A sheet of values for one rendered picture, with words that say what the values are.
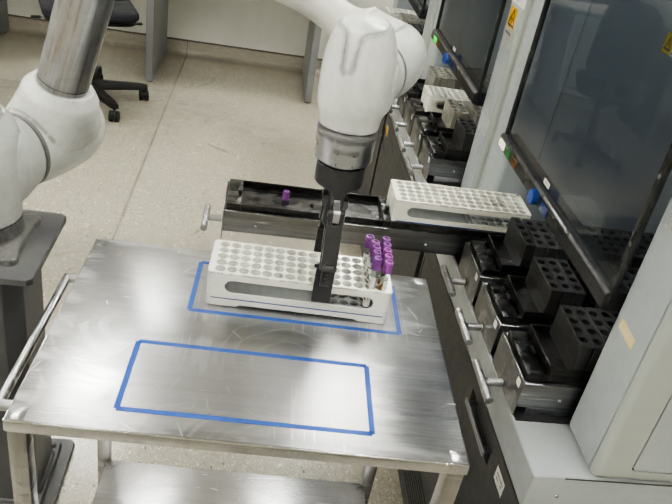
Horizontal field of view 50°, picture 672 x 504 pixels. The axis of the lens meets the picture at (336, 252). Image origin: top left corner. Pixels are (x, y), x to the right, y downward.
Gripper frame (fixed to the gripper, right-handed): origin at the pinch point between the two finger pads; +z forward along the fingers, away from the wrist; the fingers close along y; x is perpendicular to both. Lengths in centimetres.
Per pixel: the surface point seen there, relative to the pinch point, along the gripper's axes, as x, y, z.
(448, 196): 27.8, -37.7, 1.3
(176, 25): -85, -384, 70
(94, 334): -32.9, 15.7, 5.6
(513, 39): 39, -62, -28
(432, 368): 18.1, 14.8, 5.7
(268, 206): -10.1, -31.3, 6.1
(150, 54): -89, -318, 71
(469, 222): 34, -37, 7
